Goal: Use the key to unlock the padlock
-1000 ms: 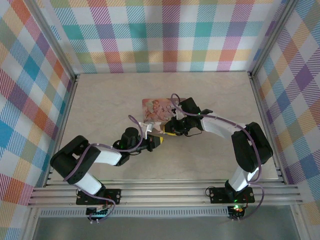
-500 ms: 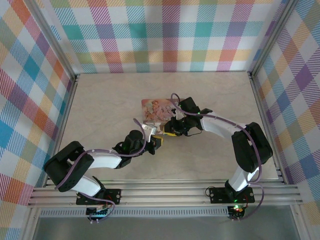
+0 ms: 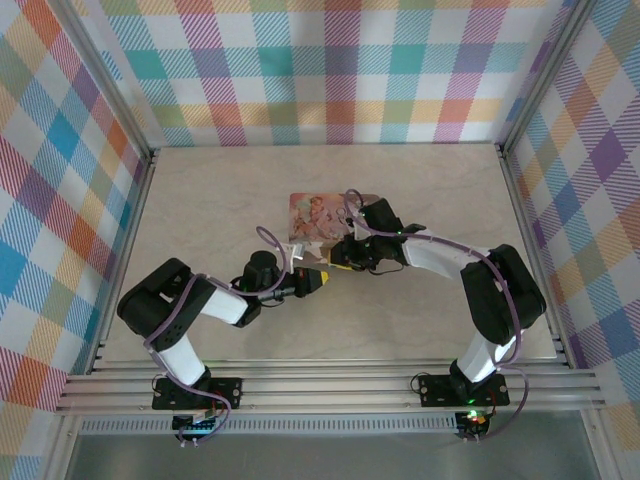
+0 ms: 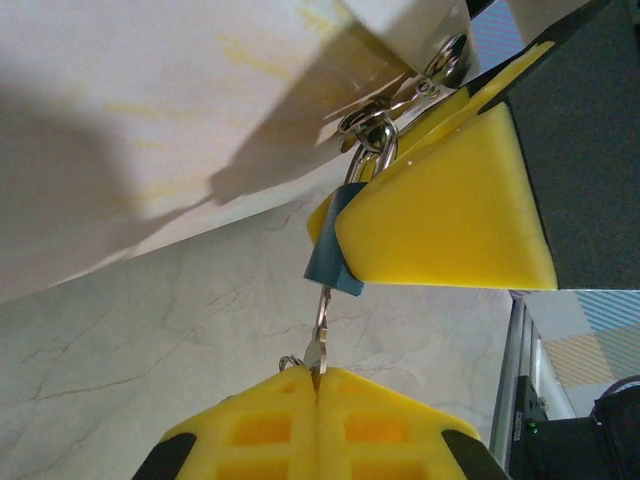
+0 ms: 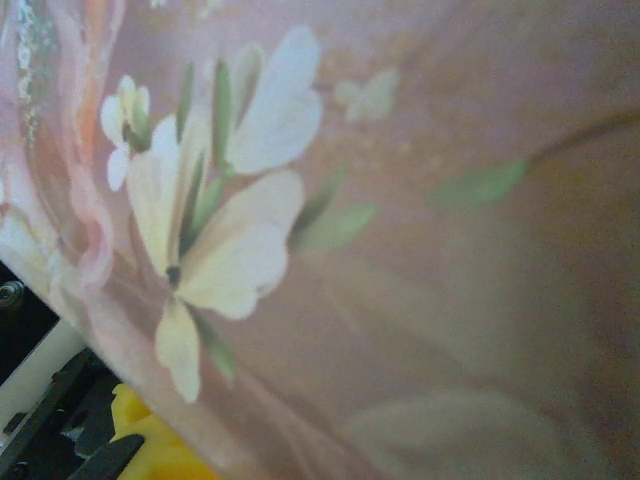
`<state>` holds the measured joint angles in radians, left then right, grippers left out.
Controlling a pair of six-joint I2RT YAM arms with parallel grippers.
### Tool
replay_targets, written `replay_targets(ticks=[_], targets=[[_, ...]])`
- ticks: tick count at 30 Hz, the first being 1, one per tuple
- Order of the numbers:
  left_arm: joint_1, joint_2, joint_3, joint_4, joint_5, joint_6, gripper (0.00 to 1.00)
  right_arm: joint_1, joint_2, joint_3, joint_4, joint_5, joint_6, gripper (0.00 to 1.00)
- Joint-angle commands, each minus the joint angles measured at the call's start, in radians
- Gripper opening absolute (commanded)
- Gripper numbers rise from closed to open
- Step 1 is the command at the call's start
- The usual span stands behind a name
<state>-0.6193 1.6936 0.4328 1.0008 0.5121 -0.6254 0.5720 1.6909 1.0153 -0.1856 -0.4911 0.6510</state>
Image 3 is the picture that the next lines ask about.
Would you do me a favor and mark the illustrated storybook tin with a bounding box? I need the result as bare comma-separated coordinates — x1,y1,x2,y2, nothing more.
288,191,381,264

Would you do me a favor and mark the grey metal panel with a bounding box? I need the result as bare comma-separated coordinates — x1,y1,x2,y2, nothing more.
64,433,601,480

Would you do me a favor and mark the thin black right gripper wire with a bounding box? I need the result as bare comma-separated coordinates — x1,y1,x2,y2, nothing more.
368,254,407,277

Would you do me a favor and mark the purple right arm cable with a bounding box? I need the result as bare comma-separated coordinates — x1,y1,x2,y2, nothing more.
343,188,534,444

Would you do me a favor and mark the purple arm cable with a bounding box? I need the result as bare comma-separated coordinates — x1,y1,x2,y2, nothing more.
343,188,534,444
143,226,292,449

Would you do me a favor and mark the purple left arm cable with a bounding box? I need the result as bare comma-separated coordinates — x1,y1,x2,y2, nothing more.
143,226,292,449

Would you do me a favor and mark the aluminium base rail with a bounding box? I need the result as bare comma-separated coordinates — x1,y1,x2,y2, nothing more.
54,360,607,415

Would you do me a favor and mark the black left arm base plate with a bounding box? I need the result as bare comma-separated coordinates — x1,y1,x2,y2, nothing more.
151,377,244,412

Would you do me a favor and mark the grey slotted cable duct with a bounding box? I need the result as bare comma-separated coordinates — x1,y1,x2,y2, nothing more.
79,413,461,435

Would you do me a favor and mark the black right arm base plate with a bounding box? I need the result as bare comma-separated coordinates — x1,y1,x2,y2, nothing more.
417,373,510,407

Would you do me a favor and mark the aluminium frame post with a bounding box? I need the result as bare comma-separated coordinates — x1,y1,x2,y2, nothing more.
494,0,599,156
57,0,161,166

